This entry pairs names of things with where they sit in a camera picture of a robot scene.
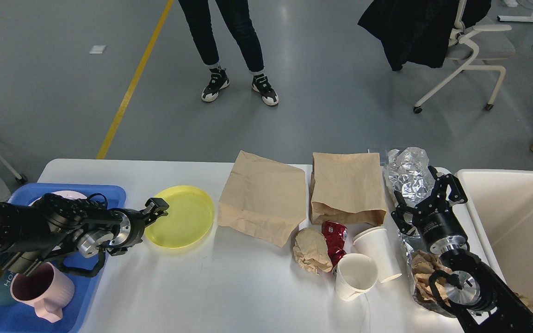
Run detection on brown paper bag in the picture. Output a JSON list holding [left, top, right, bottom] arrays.
[[310, 153, 387, 226], [217, 150, 307, 247]]

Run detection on white pink plate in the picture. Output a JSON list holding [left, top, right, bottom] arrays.
[[45, 190, 87, 199]]

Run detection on black jacket on chair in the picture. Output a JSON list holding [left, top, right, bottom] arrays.
[[357, 0, 493, 72]]

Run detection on pink ribbed mug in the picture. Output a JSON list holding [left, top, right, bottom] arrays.
[[10, 263, 75, 323]]

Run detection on standing person legs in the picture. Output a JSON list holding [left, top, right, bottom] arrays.
[[179, 0, 280, 107]]

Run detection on left brown paper bag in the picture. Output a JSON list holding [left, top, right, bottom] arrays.
[[217, 150, 307, 247]]

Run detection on white plastic bin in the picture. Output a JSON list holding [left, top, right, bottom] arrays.
[[456, 169, 533, 306]]

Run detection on blue plastic tray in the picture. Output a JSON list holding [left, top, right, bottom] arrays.
[[0, 183, 126, 333]]

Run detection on right brown paper bag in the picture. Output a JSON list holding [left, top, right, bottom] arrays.
[[310, 153, 387, 226]]

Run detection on crumpled aluminium foil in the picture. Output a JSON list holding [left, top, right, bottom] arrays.
[[383, 147, 435, 207]]

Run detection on white office chair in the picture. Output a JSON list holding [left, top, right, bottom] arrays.
[[413, 0, 515, 114]]

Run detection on crumpled brown paper ball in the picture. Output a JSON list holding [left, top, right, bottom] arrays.
[[292, 227, 333, 275]]

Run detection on upright white paper cup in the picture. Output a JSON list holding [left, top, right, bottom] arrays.
[[335, 253, 378, 301]]

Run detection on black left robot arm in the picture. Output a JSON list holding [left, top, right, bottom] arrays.
[[0, 192, 169, 278]]

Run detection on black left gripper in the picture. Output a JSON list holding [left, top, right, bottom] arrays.
[[106, 197, 169, 256]]

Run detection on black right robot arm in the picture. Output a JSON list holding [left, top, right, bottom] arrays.
[[391, 166, 533, 333]]

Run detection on lying white paper cup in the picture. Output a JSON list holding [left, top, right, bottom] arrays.
[[353, 226, 402, 283]]

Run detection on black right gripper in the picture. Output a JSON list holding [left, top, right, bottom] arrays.
[[391, 165, 468, 254]]

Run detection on crushed red can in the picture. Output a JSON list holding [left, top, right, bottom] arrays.
[[322, 221, 347, 274]]

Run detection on yellow plastic plate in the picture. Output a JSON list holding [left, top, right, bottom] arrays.
[[145, 185, 215, 249]]

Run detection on foil bag with paper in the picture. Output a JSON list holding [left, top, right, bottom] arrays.
[[397, 232, 455, 318]]

